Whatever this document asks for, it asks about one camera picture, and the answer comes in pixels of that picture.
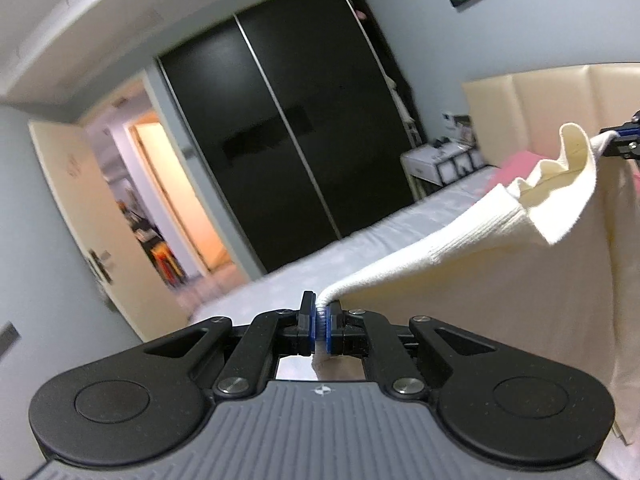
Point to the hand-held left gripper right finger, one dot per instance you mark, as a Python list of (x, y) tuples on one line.
[(328, 327)]

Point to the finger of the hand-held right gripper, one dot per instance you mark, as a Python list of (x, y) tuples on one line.
[(624, 150), (625, 131)]

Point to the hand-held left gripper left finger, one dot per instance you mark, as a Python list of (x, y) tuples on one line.
[(312, 321)]

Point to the cream knit garment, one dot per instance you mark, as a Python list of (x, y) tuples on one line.
[(500, 240)]

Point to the cream padded headboard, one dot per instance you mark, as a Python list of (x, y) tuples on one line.
[(530, 105)]

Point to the pink pillow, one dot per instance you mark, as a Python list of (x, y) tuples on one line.
[(515, 167)]

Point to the bed with polka-dot sheet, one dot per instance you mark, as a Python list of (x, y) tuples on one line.
[(390, 232)]

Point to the white nightstand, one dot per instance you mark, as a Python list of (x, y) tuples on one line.
[(440, 167)]

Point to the black sliding-door wardrobe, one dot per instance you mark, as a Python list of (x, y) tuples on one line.
[(280, 135)]

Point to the cream room door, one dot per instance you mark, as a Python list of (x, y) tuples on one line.
[(75, 200)]

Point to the grey wall switch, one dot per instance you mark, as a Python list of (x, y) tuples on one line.
[(7, 339)]

